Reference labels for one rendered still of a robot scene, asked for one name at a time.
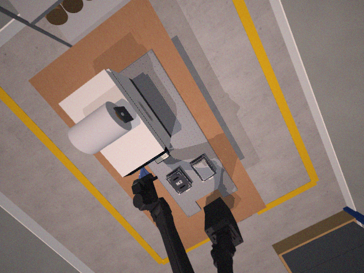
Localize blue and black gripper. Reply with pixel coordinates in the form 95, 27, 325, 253
138, 167, 158, 192

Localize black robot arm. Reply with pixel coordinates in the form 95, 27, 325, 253
131, 179, 237, 273

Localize white cylinder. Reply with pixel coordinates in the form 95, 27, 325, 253
68, 101, 132, 154

